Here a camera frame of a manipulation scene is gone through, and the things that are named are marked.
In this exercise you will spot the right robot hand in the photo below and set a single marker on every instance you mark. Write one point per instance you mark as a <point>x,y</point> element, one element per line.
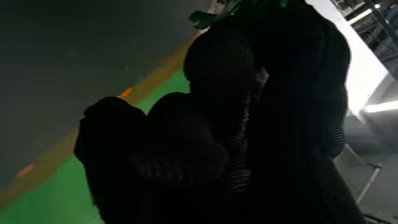
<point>284,133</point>

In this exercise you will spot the white sheet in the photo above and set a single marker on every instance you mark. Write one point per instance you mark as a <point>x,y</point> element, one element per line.
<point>71,66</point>

